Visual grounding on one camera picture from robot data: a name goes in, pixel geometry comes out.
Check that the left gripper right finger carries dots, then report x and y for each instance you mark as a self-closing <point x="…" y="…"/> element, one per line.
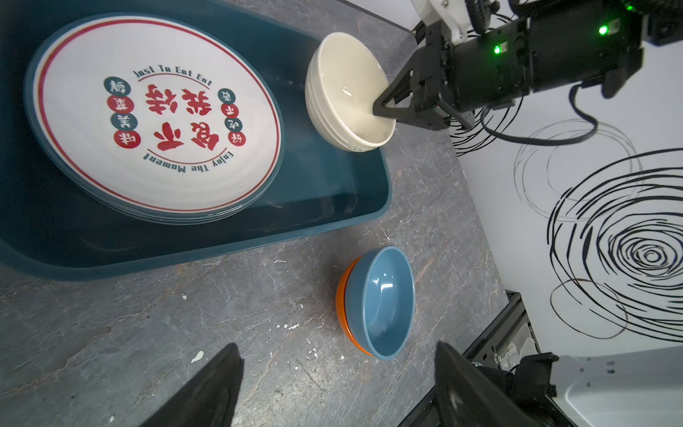
<point x="474" y="396"/>

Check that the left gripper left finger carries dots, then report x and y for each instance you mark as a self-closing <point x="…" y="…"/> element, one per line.
<point x="209" y="398"/>

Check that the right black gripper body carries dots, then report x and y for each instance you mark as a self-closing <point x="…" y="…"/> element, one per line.
<point x="536" y="52"/>

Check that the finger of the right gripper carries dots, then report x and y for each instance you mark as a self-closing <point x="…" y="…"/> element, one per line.
<point x="397" y="101"/>

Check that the cream bowl teal outside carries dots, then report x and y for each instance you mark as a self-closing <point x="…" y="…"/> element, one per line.
<point x="343" y="81"/>

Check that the blue bowl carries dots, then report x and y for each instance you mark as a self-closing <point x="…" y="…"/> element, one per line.
<point x="379" y="302"/>

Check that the orange bowl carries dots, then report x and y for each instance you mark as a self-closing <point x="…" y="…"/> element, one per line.
<point x="340" y="307"/>

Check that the white plate red characters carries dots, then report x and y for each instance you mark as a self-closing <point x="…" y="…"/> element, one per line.
<point x="155" y="118"/>

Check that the teal plastic bin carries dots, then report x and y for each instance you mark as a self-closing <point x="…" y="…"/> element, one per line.
<point x="52" y="229"/>

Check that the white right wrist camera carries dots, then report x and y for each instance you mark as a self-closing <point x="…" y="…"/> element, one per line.
<point x="457" y="15"/>

